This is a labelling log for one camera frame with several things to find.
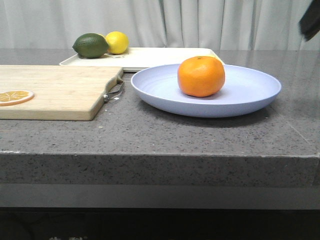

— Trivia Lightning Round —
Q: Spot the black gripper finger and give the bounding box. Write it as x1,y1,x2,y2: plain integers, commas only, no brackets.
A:
299,0,320,42

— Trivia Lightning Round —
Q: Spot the orange mandarin fruit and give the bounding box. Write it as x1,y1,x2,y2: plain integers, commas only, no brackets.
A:
177,56,225,98

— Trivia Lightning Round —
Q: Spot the light blue plate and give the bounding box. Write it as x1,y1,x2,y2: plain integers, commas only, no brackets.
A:
131,64,282,118

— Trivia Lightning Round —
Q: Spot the white rectangular tray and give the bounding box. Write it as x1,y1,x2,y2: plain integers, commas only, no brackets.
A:
59,47,219,72

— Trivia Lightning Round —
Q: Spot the grey white curtain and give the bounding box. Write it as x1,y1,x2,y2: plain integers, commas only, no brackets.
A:
0,0,320,51

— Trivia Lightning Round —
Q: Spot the yellow lemon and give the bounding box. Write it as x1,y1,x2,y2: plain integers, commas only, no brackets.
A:
105,31,129,55

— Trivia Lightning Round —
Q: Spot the dark green lime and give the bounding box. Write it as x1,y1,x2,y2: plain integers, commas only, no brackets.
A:
72,33,109,59

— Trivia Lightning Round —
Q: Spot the bamboo cutting board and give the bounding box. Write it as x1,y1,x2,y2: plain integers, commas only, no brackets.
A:
0,65,124,121

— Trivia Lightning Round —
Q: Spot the felt orange slice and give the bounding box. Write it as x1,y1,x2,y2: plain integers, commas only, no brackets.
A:
0,90,35,107

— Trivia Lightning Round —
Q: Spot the metal cutting board handle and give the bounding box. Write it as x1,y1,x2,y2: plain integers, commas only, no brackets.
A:
102,76,125,103

